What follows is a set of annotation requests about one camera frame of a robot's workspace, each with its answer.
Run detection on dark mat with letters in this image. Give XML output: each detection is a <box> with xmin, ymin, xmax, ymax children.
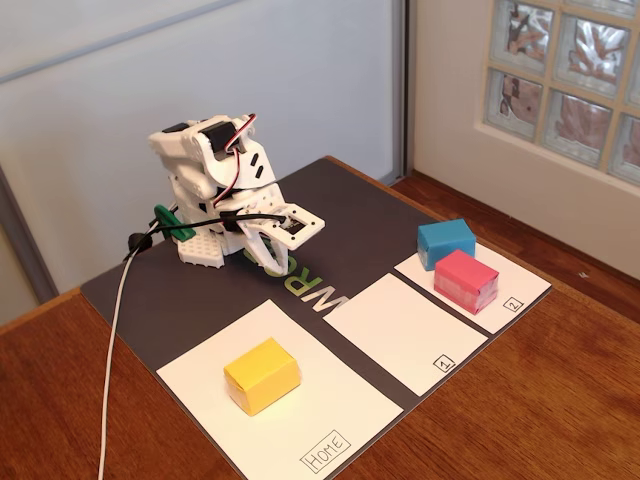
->
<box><xmin>79</xmin><ymin>155</ymin><xmax>554</xmax><ymax>480</ymax></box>

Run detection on grey metal door post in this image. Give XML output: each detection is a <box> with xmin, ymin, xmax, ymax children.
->
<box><xmin>391</xmin><ymin>0</ymin><xmax>417</xmax><ymax>182</ymax></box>

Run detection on frosted sliding door panel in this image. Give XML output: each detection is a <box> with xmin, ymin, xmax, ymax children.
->
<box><xmin>0</xmin><ymin>0</ymin><xmax>396</xmax><ymax>296</ymax></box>

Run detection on blue box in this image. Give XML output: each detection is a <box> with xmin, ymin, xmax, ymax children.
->
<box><xmin>416</xmin><ymin>218</ymin><xmax>477</xmax><ymax>272</ymax></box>

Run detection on red white black servo wire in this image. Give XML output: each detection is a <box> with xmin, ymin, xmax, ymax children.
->
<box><xmin>212</xmin><ymin>113</ymin><xmax>259</xmax><ymax>209</ymax></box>

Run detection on white paper sheet marked HOME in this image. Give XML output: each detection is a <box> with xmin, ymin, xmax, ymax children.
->
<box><xmin>155</xmin><ymin>298</ymin><xmax>405</xmax><ymax>480</ymax></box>

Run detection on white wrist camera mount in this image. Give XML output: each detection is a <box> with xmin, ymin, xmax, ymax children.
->
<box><xmin>267</xmin><ymin>202</ymin><xmax>327</xmax><ymax>251</ymax></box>

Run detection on black camera cable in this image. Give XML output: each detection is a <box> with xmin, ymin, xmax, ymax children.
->
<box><xmin>123</xmin><ymin>210</ymin><xmax>289</xmax><ymax>261</ymax></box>

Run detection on white paper sheet marked 1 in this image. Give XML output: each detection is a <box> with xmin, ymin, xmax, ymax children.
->
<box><xmin>322</xmin><ymin>272</ymin><xmax>490</xmax><ymax>398</ymax></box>

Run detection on white paper sheet marked 2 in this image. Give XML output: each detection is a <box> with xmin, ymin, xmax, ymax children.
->
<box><xmin>393</xmin><ymin>242</ymin><xmax>553</xmax><ymax>335</ymax></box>

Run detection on red box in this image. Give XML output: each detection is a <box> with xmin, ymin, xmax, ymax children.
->
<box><xmin>433</xmin><ymin>249</ymin><xmax>500</xmax><ymax>316</ymax></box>

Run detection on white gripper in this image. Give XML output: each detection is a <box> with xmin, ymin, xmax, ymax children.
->
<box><xmin>212</xmin><ymin>184</ymin><xmax>291</xmax><ymax>275</ymax></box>

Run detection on white cable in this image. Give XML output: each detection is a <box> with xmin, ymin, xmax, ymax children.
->
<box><xmin>96</xmin><ymin>247</ymin><xmax>139</xmax><ymax>480</ymax></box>

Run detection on yellow box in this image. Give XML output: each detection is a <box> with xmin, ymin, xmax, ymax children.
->
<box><xmin>223</xmin><ymin>336</ymin><xmax>302</xmax><ymax>417</ymax></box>

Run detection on green clamp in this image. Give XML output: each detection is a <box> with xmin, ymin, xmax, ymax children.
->
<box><xmin>152</xmin><ymin>203</ymin><xmax>197</xmax><ymax>241</ymax></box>

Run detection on glass block window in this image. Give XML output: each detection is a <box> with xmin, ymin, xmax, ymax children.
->
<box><xmin>481</xmin><ymin>0</ymin><xmax>640</xmax><ymax>189</ymax></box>

